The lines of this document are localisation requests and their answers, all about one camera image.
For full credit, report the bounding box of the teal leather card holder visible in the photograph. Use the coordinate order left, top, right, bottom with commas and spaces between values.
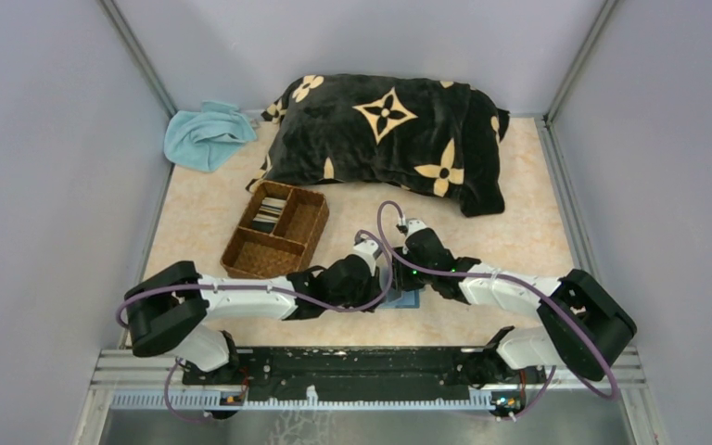
381, 289, 420, 309

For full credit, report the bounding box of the woven brown divided basket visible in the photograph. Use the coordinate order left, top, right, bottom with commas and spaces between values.
220, 181, 329, 278

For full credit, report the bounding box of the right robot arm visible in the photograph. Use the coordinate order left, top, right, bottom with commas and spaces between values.
393, 220, 637, 382

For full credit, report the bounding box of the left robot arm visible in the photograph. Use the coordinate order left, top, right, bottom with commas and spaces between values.
116, 253, 393, 384

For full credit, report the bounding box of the black pillow with tan flowers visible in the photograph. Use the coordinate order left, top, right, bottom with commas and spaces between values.
246, 74, 510, 217

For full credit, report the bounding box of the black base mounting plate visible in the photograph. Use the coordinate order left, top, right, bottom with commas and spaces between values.
183, 347, 546, 402

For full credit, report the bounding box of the light blue cloth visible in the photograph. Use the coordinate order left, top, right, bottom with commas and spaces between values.
163, 101, 257, 173

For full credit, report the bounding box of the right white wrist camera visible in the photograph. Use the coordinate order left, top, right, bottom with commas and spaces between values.
396, 218, 428, 237

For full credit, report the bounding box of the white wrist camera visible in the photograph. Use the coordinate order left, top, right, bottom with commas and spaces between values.
396, 218, 428, 237
352, 238, 382, 276

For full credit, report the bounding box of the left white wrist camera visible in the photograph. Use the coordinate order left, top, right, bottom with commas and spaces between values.
352, 238, 382, 276

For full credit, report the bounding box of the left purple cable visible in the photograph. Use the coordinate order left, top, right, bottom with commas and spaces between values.
115, 229, 394, 425

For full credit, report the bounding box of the aluminium front rail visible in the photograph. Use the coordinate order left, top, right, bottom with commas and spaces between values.
90, 347, 647, 412

